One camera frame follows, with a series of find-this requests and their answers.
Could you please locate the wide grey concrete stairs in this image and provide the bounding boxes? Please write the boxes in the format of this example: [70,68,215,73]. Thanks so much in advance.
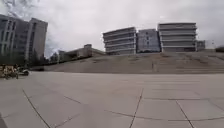
[30,50,224,75]

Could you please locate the grey banded building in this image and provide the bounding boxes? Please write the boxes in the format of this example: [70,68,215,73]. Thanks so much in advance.
[157,22,198,53]
[102,26,138,56]

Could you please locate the grey concrete slab plaza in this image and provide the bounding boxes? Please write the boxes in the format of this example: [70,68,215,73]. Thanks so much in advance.
[0,70,224,128]

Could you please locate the low brown building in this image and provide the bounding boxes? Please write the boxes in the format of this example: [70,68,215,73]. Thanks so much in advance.
[49,43,106,64]

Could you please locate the grey glass-fronted building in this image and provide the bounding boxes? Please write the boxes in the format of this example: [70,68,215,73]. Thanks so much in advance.
[136,28,162,54]

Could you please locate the small grey building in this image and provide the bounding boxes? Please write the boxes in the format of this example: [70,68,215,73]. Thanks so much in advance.
[196,39,207,52]

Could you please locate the tall grey building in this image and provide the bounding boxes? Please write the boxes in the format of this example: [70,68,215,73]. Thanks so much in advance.
[0,13,49,66]

